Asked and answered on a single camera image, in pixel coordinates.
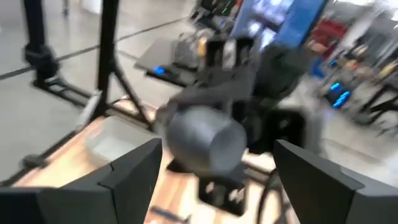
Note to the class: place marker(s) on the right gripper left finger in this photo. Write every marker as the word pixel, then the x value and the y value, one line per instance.
pixel 93 202

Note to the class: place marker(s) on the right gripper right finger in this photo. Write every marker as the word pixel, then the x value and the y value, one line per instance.
pixel 326 199

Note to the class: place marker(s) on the dark teal deodorant stick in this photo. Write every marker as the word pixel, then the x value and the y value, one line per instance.
pixel 199 137

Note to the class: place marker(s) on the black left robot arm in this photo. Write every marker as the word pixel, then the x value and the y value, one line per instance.
pixel 273 74

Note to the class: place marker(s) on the blue glowing device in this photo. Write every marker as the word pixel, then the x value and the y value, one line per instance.
pixel 339 96

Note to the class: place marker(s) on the dark computer with blue light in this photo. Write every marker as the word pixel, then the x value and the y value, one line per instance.
pixel 161 59

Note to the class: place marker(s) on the red box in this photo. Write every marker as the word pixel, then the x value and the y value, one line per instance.
pixel 328 34

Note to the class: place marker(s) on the blue screen monitor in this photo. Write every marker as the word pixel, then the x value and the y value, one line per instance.
pixel 295 21

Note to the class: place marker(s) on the black floor stand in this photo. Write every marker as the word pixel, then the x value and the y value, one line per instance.
pixel 34 31

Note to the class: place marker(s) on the black aluminium table frame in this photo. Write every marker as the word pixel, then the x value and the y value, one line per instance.
pixel 107 46

